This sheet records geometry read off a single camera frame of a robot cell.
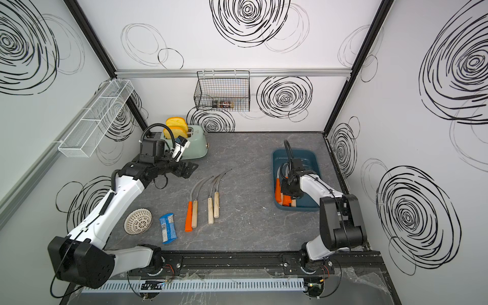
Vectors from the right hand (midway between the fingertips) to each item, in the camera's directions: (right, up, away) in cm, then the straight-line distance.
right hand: (288, 191), depth 92 cm
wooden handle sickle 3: (-37, -6, -3) cm, 38 cm away
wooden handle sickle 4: (-35, -3, -1) cm, 35 cm away
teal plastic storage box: (+15, +14, +10) cm, 23 cm away
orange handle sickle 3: (-46, -13, -9) cm, 49 cm away
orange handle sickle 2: (-4, +1, +2) cm, 5 cm away
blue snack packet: (-54, -14, -10) cm, 57 cm away
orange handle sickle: (-2, -3, -5) cm, 6 cm away
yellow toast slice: (-56, +34, +5) cm, 66 cm away
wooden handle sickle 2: (-44, -7, -5) cm, 45 cm away
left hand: (-45, +16, -12) cm, 49 cm away
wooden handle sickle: (+2, -5, -3) cm, 6 cm away
